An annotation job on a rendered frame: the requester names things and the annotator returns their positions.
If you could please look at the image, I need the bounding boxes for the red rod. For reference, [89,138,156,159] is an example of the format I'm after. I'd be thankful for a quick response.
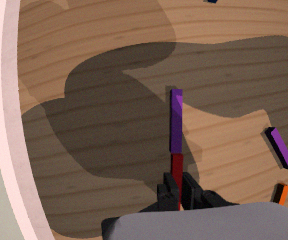
[170,153,183,211]

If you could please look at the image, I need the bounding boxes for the orange rod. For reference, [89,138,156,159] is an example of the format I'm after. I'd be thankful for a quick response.
[273,183,288,205]

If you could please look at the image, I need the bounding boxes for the purple rod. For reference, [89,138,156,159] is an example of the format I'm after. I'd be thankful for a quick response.
[264,127,288,169]
[169,89,182,153]

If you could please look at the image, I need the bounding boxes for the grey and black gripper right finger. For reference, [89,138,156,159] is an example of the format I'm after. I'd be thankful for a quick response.
[181,172,240,210]

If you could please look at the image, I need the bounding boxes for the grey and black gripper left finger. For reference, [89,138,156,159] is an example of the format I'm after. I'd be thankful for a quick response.
[101,172,179,240]

